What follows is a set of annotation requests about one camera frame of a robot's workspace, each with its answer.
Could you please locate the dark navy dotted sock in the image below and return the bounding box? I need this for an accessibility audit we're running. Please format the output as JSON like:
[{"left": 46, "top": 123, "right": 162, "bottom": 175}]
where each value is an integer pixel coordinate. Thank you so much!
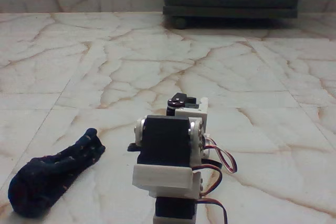
[{"left": 7, "top": 127, "right": 106, "bottom": 219}]

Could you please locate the red white black servo cable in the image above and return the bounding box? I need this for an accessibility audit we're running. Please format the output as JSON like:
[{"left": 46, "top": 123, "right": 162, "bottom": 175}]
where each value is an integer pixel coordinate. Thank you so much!
[{"left": 204, "top": 136, "right": 238, "bottom": 175}]

